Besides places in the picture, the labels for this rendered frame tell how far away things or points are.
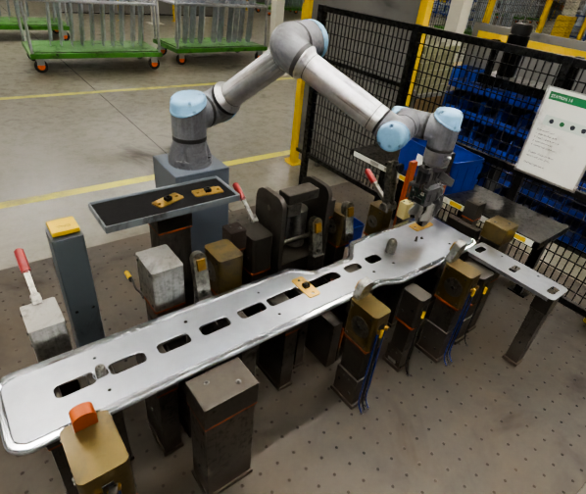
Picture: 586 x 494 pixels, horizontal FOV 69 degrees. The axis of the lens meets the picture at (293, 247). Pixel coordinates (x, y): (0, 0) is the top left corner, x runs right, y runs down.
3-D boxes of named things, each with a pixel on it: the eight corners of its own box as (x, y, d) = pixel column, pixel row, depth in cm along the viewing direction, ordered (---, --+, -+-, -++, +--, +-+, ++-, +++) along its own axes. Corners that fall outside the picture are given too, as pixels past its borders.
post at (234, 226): (229, 339, 137) (230, 233, 114) (221, 329, 140) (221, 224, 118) (242, 333, 139) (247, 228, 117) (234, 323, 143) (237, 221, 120)
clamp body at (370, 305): (357, 419, 117) (384, 327, 98) (328, 388, 125) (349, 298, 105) (373, 408, 121) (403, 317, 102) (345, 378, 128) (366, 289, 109)
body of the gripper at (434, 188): (404, 198, 130) (414, 162, 123) (421, 192, 134) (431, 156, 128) (423, 209, 125) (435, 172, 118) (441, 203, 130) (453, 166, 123)
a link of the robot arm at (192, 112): (163, 134, 143) (160, 92, 136) (189, 124, 153) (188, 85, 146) (191, 143, 139) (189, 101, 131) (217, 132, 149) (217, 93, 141)
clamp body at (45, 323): (64, 439, 105) (26, 333, 85) (52, 404, 112) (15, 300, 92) (95, 424, 109) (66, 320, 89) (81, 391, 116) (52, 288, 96)
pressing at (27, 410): (11, 477, 69) (8, 472, 68) (-11, 381, 83) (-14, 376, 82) (480, 244, 144) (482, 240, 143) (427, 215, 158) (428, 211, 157)
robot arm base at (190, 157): (161, 157, 152) (159, 129, 146) (200, 150, 160) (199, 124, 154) (179, 172, 142) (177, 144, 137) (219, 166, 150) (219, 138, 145)
